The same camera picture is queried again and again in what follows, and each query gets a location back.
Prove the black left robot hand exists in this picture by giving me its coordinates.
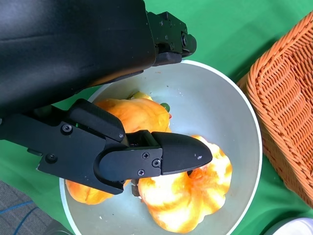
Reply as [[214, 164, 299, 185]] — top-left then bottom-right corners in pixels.
[[0, 0, 213, 196]]

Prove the orange ring-shaped bread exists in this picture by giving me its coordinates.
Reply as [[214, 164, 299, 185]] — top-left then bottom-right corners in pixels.
[[65, 92, 172, 206]]

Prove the grey-green round bowl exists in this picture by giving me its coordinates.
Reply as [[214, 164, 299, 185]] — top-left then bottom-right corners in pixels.
[[59, 60, 264, 235]]

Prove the orange white striped bun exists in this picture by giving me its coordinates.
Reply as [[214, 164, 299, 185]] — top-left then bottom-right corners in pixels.
[[138, 135, 233, 234]]

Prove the orange wicker basket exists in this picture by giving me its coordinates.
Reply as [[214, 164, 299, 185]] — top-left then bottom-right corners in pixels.
[[236, 11, 313, 209]]

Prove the lavender round plate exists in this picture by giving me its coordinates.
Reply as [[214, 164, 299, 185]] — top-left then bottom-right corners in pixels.
[[260, 217, 313, 235]]

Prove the green tablecloth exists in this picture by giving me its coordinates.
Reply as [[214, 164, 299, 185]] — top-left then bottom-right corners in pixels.
[[0, 0, 313, 235]]

